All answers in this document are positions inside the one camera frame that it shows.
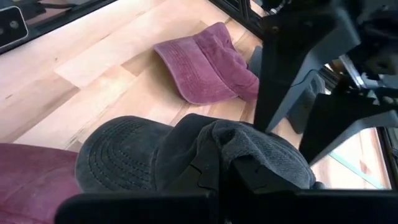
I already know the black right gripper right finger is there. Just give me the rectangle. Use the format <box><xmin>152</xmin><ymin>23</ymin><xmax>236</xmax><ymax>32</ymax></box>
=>
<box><xmin>223</xmin><ymin>155</ymin><xmax>398</xmax><ymax>224</ymax></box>

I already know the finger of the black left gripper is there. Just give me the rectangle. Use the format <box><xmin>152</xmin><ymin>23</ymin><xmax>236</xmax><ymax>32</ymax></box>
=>
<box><xmin>254</xmin><ymin>9</ymin><xmax>361</xmax><ymax>131</ymax></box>
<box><xmin>299</xmin><ymin>93</ymin><xmax>398</xmax><ymax>165</ymax></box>

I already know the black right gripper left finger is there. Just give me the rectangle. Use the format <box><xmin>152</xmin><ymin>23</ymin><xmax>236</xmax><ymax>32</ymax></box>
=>
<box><xmin>54</xmin><ymin>136</ymin><xmax>223</xmax><ymax>224</ymax></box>

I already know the maroon baseball cap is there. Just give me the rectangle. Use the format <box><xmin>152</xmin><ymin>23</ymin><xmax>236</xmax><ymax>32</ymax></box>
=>
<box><xmin>154</xmin><ymin>21</ymin><xmax>261</xmax><ymax>106</ymax></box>
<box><xmin>0</xmin><ymin>142</ymin><xmax>83</xmax><ymax>224</ymax></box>

